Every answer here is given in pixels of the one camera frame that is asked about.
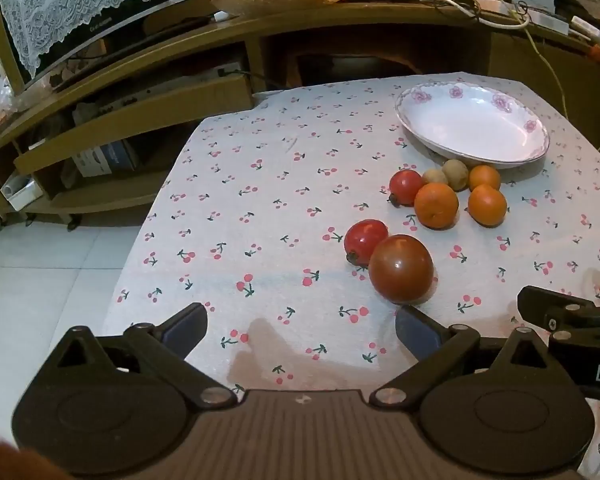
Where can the white adapter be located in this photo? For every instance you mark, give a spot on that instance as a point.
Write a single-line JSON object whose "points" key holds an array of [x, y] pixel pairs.
{"points": [[587, 32]]}

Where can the wooden cabinet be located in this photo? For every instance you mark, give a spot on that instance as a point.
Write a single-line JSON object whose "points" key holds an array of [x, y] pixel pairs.
{"points": [[130, 115]]}

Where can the white power strip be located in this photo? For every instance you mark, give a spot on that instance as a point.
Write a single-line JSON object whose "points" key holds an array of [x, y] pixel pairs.
{"points": [[545, 19]]}

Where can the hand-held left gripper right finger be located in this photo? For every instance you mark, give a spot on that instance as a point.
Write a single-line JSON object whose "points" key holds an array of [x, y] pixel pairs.
{"points": [[417, 332]]}

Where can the cherry print tablecloth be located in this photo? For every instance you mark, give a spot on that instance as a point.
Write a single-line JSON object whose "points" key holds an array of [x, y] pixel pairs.
{"points": [[280, 240]]}

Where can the green-brown kiwi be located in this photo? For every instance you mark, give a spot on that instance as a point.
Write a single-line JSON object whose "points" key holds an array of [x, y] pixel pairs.
{"points": [[455, 174]]}

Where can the small orange object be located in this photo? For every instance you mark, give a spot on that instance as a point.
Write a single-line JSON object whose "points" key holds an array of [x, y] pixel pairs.
{"points": [[599, 51]]}

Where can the blue and white box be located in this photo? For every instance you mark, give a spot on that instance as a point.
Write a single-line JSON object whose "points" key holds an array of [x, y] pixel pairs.
{"points": [[102, 157]]}

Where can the small red tomato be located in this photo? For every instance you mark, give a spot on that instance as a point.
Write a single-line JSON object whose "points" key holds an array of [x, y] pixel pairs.
{"points": [[405, 187]]}

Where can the large tangerine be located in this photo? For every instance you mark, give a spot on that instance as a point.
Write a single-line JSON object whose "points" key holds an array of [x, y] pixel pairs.
{"points": [[436, 205]]}

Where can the white floral plate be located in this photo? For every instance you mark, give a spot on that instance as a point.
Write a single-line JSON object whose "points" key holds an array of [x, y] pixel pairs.
{"points": [[470, 120]]}

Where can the white lace cloth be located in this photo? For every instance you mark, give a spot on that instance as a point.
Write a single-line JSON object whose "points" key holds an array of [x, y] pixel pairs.
{"points": [[70, 5]]}

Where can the light brown kiwi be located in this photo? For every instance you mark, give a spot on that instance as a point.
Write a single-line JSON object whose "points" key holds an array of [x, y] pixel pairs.
{"points": [[432, 176]]}

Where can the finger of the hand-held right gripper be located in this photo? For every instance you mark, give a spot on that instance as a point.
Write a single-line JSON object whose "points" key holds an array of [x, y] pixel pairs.
{"points": [[555, 310]]}

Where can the small white box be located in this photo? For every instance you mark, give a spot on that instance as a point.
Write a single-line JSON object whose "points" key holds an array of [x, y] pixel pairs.
{"points": [[22, 191]]}

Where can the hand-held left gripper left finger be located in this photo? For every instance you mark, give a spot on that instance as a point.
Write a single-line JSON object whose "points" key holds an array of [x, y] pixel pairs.
{"points": [[182, 327]]}

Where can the silver media player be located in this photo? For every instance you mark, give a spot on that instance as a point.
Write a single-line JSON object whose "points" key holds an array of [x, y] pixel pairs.
{"points": [[180, 85]]}

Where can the large dark red tomato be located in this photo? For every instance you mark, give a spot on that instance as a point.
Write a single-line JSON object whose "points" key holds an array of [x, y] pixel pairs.
{"points": [[401, 268]]}

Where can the medium red tomato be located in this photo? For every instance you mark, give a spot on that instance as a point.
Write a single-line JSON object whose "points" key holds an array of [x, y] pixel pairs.
{"points": [[364, 237]]}

